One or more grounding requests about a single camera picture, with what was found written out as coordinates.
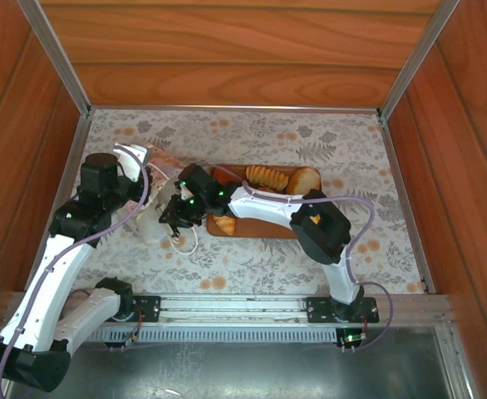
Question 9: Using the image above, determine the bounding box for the animal print paper bag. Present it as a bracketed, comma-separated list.
[121, 142, 199, 257]

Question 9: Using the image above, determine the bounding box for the fake croissant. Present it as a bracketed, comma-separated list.
[212, 214, 237, 237]

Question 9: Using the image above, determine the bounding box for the ribbed fake bread roll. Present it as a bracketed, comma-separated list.
[244, 165, 290, 193]

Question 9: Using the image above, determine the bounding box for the round golden fake bun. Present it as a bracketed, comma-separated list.
[285, 166, 322, 196]

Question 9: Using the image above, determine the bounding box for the brown wooden tray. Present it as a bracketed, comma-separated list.
[205, 164, 323, 240]

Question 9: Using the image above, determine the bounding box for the floral patterned table cover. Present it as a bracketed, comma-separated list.
[66, 108, 430, 296]

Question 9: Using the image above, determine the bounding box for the grey metal sheet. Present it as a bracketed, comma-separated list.
[2, 328, 456, 399]

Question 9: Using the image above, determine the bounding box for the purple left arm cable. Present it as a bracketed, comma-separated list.
[0, 145, 153, 399]

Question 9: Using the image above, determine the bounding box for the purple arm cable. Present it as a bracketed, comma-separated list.
[209, 165, 394, 348]
[0, 145, 153, 399]

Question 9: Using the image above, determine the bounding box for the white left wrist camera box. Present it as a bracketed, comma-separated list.
[113, 142, 152, 183]

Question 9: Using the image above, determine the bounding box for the aluminium frame bar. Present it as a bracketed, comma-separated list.
[88, 103, 381, 116]

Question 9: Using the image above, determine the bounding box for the white slotted cable duct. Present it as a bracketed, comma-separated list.
[85, 326, 340, 345]

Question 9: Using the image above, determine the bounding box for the small wired circuit board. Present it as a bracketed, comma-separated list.
[101, 326, 145, 354]
[335, 327, 368, 354]

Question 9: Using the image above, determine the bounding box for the aluminium frame post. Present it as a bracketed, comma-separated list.
[376, 0, 463, 120]
[17, 0, 93, 117]

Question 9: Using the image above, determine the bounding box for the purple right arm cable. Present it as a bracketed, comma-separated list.
[209, 165, 394, 348]

